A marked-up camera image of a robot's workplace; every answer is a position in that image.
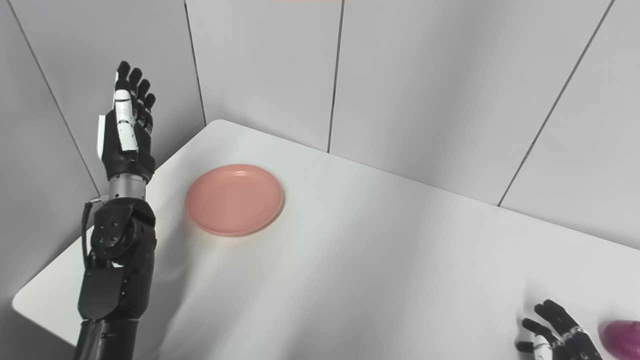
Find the pink round plate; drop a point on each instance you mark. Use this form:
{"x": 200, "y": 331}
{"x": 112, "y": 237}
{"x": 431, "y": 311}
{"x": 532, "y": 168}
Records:
{"x": 234, "y": 200}

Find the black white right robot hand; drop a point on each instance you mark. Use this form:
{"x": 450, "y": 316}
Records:
{"x": 575, "y": 345}

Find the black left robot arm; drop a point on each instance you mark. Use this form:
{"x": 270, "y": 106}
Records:
{"x": 120, "y": 280}

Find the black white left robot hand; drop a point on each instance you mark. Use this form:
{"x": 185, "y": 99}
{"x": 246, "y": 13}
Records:
{"x": 132, "y": 157}

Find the purple red onion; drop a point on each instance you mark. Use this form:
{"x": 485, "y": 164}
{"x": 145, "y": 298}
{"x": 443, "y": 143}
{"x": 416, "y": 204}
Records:
{"x": 625, "y": 342}

